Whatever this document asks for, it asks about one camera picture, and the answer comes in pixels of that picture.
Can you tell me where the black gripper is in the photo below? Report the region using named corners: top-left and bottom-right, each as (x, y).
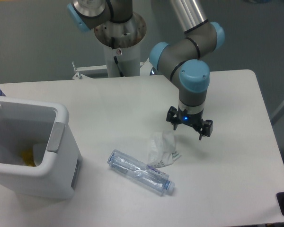
top-left (166, 106), bottom-right (213, 140)

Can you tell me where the white plastic wrapper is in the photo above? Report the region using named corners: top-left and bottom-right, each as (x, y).
top-left (147, 131), bottom-right (181, 168)

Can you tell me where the clear plastic water bottle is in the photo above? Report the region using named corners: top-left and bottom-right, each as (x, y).
top-left (107, 149), bottom-right (175, 195)

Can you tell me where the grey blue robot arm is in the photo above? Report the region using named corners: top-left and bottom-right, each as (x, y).
top-left (67, 0), bottom-right (225, 137)

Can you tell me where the white plastic trash can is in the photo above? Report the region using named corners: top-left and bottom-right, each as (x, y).
top-left (0, 96), bottom-right (82, 199)

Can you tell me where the white metal base frame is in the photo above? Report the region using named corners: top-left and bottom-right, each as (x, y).
top-left (72, 56), bottom-right (158, 80)

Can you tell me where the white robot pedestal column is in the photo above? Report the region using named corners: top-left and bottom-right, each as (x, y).
top-left (94, 13), bottom-right (147, 78)

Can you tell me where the black cable on pedestal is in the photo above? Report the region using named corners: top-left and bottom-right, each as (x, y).
top-left (111, 36), bottom-right (124, 78)

